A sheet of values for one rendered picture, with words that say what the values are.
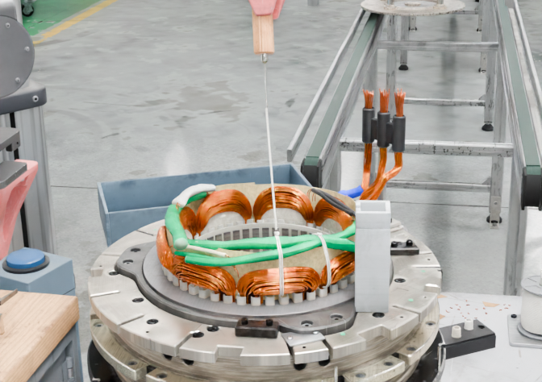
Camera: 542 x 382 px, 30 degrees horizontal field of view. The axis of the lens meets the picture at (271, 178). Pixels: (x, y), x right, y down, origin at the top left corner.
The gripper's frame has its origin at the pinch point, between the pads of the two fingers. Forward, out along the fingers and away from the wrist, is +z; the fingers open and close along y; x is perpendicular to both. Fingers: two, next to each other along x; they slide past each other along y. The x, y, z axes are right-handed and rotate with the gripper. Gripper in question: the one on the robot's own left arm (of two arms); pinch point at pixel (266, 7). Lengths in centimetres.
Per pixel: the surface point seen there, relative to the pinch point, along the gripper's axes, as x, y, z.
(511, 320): -16, 70, 34
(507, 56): -10, 240, -29
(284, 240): -1.2, -1.5, 19.6
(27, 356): 20.2, -5.6, 28.6
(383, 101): -8.0, 9.9, 7.5
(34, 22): 359, 615, -135
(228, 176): 16.7, 39.2, 12.6
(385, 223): -9.6, -1.3, 18.5
